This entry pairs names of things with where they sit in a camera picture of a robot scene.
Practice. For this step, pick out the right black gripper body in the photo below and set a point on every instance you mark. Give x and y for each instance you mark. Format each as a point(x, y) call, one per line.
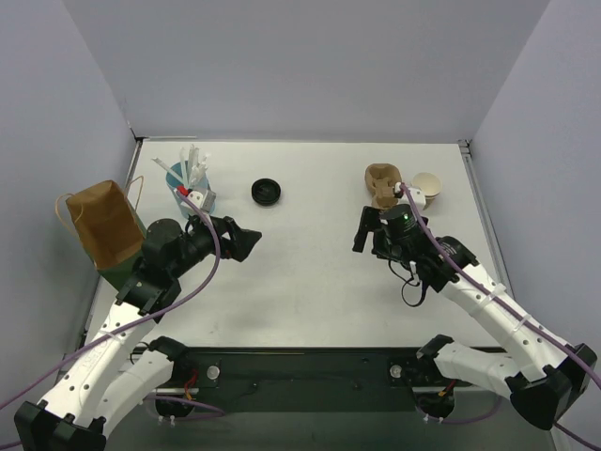
point(376, 233)

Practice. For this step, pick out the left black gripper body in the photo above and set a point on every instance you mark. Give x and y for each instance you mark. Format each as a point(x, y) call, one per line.
point(230, 238)

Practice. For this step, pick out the black coffee lid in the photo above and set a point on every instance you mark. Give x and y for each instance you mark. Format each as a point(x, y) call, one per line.
point(266, 192)

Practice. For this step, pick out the brown paper coffee cup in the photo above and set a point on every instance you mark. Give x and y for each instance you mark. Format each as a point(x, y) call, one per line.
point(429, 184)

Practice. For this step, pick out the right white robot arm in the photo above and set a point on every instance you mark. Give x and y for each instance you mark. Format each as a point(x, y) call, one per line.
point(540, 373)

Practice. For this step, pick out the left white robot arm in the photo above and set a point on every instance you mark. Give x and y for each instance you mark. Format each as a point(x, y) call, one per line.
point(82, 409)

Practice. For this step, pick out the brown pulp cup carrier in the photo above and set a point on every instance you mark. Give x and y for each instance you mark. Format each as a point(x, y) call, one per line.
point(380, 180)

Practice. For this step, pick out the blue straw holder cup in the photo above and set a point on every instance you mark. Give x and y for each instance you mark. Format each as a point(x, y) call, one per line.
point(172, 183)

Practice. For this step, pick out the white wrapped straw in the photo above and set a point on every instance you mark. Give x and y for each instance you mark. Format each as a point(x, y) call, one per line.
point(166, 168)
point(192, 162)
point(183, 166)
point(201, 167)

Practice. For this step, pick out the brown and green paper bag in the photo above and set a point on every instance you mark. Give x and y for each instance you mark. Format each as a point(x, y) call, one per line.
point(107, 226)

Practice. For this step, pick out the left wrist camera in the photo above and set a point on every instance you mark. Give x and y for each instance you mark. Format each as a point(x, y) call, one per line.
point(203, 200)

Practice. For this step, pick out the aluminium frame rail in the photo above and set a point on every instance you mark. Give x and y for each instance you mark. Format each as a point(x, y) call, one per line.
point(491, 237)

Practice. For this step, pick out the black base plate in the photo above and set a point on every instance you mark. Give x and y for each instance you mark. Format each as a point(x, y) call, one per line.
point(305, 379)

